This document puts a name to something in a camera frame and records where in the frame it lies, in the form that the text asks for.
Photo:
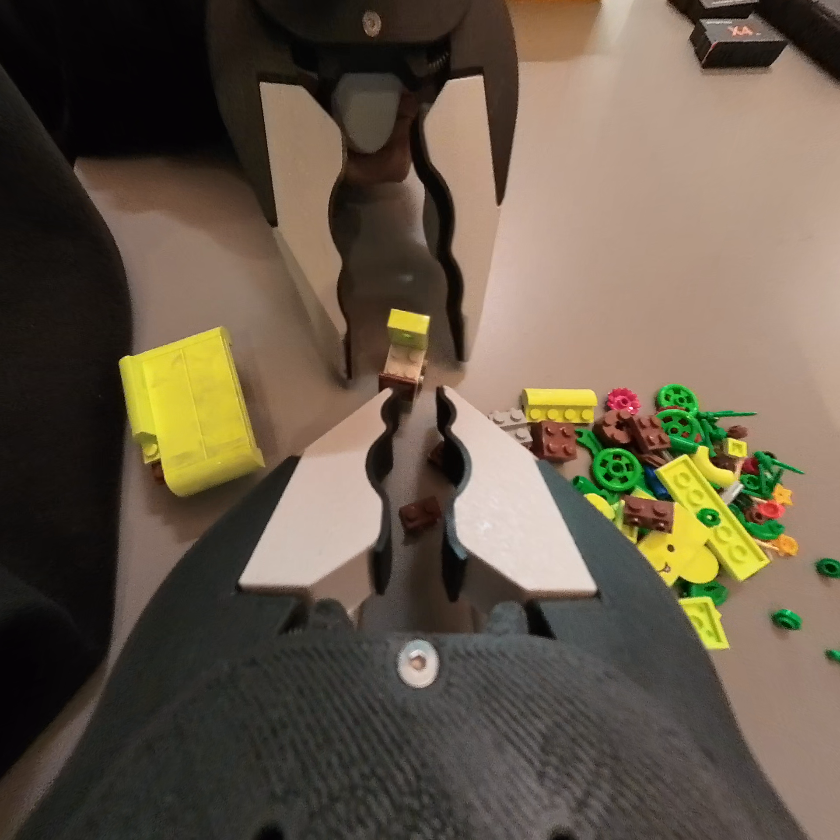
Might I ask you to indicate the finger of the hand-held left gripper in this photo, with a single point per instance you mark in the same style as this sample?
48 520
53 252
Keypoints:
469 197
295 164

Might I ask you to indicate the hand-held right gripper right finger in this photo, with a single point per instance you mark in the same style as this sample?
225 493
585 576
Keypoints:
525 525

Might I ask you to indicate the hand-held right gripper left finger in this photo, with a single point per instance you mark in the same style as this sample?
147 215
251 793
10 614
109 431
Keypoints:
308 525

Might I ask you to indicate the small brown plate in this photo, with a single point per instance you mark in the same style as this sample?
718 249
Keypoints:
420 513
438 454

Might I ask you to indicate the small lime brown brick block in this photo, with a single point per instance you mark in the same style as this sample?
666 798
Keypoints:
407 328

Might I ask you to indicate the large lime brick assembly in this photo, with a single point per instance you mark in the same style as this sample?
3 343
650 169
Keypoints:
190 413

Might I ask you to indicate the person's left hand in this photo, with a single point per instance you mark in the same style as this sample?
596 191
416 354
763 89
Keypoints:
377 167

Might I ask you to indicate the small grey plate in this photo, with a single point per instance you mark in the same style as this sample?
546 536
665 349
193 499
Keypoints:
508 420

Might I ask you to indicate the pile of loose toy bricks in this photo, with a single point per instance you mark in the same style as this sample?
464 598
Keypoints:
689 512

